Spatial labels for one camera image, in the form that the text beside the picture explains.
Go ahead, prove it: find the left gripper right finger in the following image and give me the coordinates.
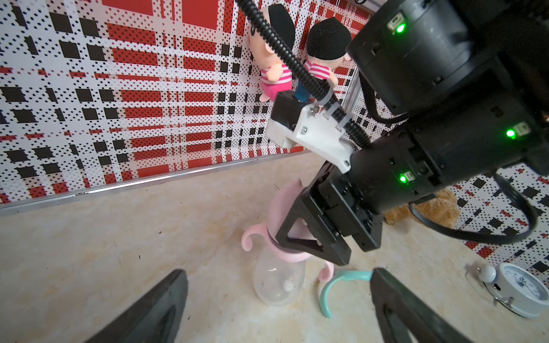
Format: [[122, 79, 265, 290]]
[[370, 268, 470, 342]]

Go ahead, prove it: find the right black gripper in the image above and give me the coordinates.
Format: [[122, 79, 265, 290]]
[[276, 161, 383, 266]]

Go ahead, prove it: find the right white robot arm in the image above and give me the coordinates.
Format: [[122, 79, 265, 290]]
[[238, 1, 548, 266]]

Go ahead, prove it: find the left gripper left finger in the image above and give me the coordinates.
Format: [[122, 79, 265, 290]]
[[87, 269, 188, 342]]

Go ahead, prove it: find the brown teddy bear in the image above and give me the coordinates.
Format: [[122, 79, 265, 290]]
[[384, 189, 460, 229]]

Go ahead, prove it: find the pink pig cap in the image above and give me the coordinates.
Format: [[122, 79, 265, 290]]
[[267, 178, 314, 242]]

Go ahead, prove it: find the doll with pink pants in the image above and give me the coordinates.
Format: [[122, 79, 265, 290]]
[[249, 4, 295, 102]]

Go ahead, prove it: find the clear baby bottle top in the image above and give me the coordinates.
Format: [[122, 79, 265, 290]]
[[253, 248, 306, 307]]

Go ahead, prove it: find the small white alarm clock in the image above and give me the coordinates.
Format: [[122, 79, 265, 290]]
[[477, 262, 548, 319]]

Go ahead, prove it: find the doll with blue pants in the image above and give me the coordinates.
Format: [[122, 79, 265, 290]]
[[304, 17, 352, 86]]

